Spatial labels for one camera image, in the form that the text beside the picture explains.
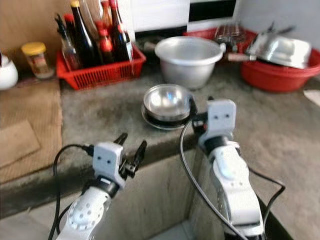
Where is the steel bowl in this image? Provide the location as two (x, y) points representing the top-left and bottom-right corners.
(142, 83), (196, 123)
(245, 34), (313, 70)

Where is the dark rimmed steel dish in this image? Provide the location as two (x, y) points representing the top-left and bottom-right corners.
(141, 105), (197, 132)

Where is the aluminium pot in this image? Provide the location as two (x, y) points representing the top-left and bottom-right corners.
(154, 36), (227, 91)

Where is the red plastic basket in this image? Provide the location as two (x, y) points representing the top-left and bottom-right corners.
(56, 46), (147, 91)

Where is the red plastic basin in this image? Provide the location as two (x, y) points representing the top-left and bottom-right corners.
(240, 37), (320, 94)

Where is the red plastic crate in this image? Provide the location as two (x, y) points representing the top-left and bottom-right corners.
(182, 27), (261, 61)

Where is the brown woven mat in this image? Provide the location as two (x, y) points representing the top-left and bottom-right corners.
(0, 77), (63, 185)

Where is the inverted steel bowl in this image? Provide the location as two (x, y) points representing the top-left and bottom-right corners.
(245, 34), (313, 70)

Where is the small red sauce bottle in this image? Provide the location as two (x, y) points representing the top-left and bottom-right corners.
(96, 22), (116, 66)

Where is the dark bottle red cap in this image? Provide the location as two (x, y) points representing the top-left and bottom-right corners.
(109, 0), (135, 63)

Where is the clear bottle black spout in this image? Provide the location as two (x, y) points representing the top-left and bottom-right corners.
(55, 13), (82, 71)

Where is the dark bottle yellow cap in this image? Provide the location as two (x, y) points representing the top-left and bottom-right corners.
(70, 0), (102, 69)

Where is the brown flat board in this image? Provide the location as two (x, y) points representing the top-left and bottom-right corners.
(0, 119), (42, 169)

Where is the yellow lid glass jar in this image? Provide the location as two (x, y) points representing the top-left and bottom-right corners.
(21, 41), (55, 80)

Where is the amber bottle red cap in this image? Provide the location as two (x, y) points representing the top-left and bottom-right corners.
(99, 0), (114, 31)

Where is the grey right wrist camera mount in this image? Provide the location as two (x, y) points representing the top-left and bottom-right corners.
(197, 98), (237, 146)

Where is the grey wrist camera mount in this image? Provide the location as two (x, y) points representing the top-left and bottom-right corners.
(197, 98), (237, 146)
(92, 141), (126, 188)

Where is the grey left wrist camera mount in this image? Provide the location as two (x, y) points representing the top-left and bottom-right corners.
(92, 141), (126, 188)

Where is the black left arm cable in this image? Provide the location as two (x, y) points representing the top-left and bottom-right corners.
(47, 143), (96, 240)

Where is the wire mesh rack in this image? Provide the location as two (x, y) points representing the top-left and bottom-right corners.
(214, 22), (248, 47)

